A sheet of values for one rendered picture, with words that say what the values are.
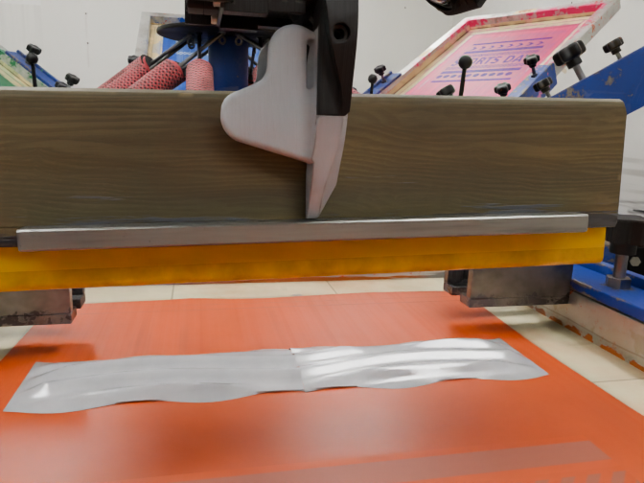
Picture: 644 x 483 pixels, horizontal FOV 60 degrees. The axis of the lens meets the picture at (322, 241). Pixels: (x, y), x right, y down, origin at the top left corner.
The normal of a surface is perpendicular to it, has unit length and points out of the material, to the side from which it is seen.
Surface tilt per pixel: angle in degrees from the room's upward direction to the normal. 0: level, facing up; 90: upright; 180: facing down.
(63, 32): 90
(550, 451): 0
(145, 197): 87
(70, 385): 32
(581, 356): 0
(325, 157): 104
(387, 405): 0
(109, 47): 90
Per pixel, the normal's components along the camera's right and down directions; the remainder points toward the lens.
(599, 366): 0.04, -0.98
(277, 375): 0.10, -0.70
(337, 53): 0.19, 0.42
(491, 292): 0.22, 0.21
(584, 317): -0.98, 0.01
